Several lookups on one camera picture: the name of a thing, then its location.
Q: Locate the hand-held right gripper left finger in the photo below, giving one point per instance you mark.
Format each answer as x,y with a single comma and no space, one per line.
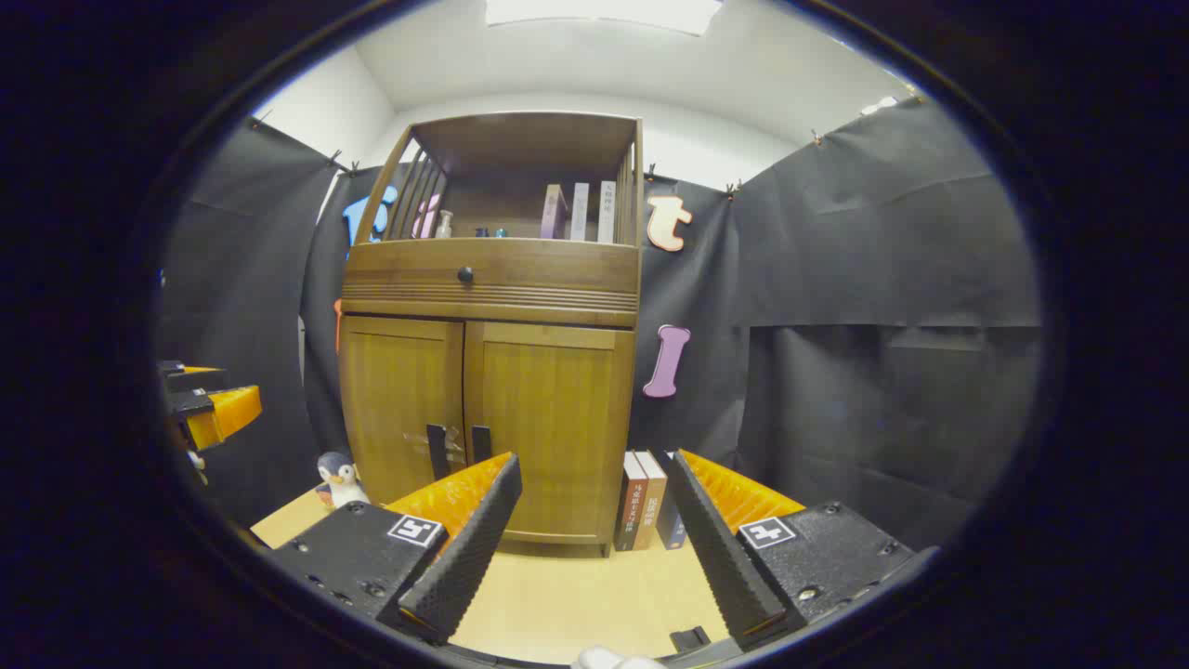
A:
464,548

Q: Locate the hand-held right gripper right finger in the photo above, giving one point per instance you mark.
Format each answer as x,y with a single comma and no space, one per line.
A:
720,548

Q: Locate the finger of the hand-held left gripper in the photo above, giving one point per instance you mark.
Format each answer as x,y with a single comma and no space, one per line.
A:
190,378
223,413

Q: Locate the wooden double-door shoe cabinet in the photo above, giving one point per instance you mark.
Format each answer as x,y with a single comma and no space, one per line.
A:
520,139

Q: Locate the wooden cabinet drawer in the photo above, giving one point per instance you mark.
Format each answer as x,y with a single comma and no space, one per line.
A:
548,269

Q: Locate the blue book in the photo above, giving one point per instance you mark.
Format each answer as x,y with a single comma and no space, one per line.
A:
671,531

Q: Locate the light brown book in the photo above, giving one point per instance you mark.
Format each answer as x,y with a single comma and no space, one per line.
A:
650,506

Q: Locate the red-brown book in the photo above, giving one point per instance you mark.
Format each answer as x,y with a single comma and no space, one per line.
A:
629,506

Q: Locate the penguin plush toy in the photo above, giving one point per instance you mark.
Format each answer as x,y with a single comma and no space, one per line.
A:
342,483

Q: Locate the small pale bottle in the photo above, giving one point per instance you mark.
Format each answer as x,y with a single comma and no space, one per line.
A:
444,226

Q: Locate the grey-white book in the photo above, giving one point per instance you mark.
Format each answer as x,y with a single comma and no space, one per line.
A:
607,212

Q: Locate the white book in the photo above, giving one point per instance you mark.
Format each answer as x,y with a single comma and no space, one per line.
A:
579,212

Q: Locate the black backdrop cloth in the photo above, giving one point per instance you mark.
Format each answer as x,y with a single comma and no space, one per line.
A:
882,232

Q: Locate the ceiling light panel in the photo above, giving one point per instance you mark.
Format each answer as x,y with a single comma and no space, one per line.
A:
604,11

